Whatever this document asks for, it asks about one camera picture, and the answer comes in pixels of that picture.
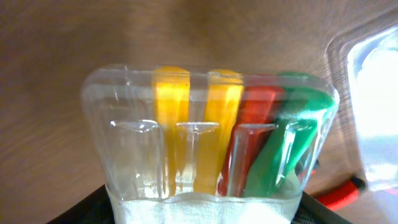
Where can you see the red-handled pliers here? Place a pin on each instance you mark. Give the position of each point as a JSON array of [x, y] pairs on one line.
[[345, 193]]

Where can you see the clear plastic container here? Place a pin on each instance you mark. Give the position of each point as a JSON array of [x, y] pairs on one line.
[[363, 65]]

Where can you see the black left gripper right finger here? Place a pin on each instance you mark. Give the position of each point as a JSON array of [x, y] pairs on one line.
[[310, 211]]

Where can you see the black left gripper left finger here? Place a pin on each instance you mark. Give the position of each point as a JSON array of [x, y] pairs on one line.
[[93, 209]]

